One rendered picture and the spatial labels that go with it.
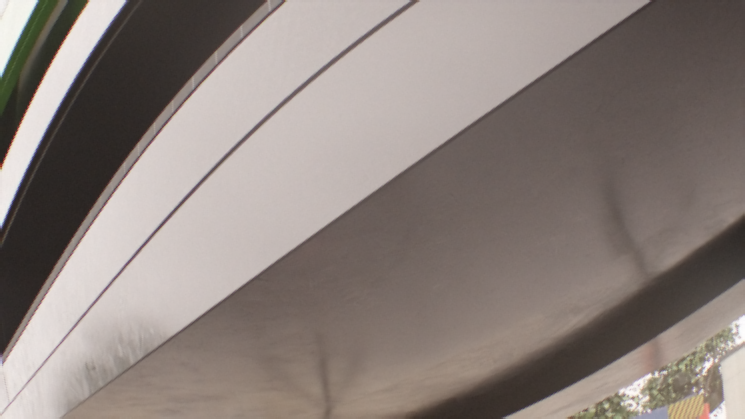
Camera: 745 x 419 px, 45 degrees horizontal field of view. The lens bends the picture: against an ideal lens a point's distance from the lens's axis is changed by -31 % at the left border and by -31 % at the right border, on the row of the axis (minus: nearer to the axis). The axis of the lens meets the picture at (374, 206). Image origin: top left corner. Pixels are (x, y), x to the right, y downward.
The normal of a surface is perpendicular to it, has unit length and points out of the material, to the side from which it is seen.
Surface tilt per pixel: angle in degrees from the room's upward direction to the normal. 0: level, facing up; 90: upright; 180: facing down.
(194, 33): 178
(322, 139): 90
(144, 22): 178
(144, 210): 90
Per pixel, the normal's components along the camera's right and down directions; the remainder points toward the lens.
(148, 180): -0.81, -0.06
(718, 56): 0.18, 0.92
